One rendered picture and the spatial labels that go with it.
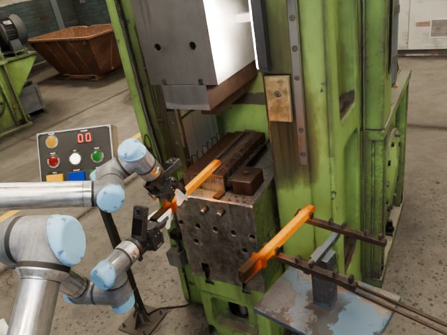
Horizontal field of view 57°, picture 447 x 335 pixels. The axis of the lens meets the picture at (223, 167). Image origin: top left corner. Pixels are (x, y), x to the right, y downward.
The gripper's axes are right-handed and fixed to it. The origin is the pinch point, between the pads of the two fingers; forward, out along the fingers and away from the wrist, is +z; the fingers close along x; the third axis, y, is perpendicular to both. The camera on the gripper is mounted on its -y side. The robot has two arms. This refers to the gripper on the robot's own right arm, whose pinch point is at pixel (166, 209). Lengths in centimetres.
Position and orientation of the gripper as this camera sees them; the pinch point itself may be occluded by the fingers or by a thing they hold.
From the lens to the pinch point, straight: 147.4
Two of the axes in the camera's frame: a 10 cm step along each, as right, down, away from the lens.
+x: 8.7, 1.0, -4.9
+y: 1.5, 8.8, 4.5
